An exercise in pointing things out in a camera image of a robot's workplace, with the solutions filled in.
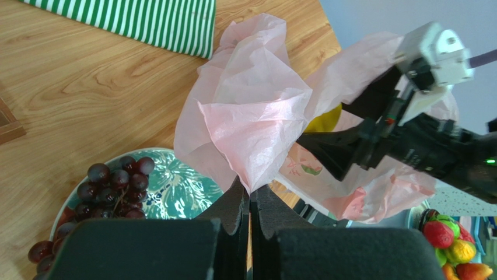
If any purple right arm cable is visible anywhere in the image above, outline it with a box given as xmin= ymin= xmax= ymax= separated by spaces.
xmin=467 ymin=48 xmax=497 ymax=69

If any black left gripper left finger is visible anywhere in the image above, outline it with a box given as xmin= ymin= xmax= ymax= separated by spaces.
xmin=47 ymin=179 xmax=249 ymax=279

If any pink plastic bag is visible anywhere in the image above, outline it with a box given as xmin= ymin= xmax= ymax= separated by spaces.
xmin=174 ymin=14 xmax=436 ymax=223

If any toy fruit basket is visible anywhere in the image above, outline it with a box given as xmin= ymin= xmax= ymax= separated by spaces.
xmin=406 ymin=207 xmax=494 ymax=279

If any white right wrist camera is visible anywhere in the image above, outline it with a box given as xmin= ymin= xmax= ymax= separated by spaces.
xmin=393 ymin=22 xmax=474 ymax=126

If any yellow lemon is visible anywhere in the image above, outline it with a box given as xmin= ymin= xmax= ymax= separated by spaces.
xmin=304 ymin=104 xmax=342 ymax=133

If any purple grape bunch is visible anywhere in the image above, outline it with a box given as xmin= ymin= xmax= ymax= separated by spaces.
xmin=27 ymin=156 xmax=155 ymax=279

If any patterned fruit plate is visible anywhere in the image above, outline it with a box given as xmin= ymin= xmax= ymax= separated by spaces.
xmin=49 ymin=148 xmax=223 ymax=240

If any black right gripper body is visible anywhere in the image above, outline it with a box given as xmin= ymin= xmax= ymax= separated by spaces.
xmin=297 ymin=66 xmax=402 ymax=181

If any green striped cloth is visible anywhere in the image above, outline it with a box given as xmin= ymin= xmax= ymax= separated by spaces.
xmin=27 ymin=0 xmax=216 ymax=59

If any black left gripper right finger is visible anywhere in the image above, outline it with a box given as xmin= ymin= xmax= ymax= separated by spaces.
xmin=250 ymin=186 xmax=444 ymax=279

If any wooden compartment tray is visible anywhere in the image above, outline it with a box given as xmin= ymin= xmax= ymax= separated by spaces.
xmin=1 ymin=99 xmax=26 ymax=145

